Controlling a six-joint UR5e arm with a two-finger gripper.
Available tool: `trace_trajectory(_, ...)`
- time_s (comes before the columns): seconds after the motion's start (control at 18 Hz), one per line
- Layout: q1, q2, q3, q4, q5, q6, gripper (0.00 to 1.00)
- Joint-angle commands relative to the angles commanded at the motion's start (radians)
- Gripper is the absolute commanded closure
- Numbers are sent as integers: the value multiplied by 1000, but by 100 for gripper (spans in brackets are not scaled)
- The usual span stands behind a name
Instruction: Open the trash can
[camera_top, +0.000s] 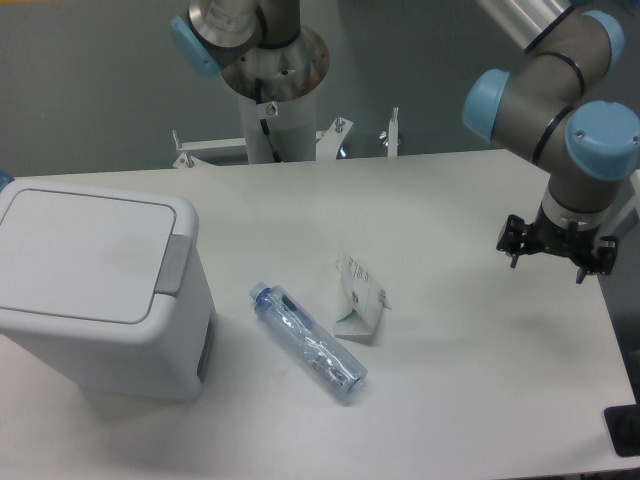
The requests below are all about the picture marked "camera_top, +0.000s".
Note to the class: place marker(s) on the black clamp at table corner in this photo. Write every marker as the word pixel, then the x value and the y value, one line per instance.
pixel 623 426

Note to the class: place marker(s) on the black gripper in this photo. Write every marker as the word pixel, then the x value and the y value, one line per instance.
pixel 567 242

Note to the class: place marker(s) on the crumpled white milk carton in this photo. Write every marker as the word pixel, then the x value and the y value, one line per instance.
pixel 366 300

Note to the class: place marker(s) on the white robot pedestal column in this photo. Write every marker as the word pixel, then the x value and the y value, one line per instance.
pixel 276 91

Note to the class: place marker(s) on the white push-lid trash can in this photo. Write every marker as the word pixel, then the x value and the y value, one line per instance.
pixel 106 286

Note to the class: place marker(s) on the white frame at right edge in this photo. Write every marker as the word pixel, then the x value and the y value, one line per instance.
pixel 626 215

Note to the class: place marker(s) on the white metal base frame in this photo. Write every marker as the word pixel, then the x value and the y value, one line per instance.
pixel 330 144

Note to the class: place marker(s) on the clear blue plastic bottle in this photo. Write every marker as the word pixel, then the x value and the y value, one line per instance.
pixel 297 331

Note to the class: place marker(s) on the blue object at left edge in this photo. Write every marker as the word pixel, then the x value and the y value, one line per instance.
pixel 5 179

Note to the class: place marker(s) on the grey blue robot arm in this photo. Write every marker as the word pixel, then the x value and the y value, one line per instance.
pixel 588 149

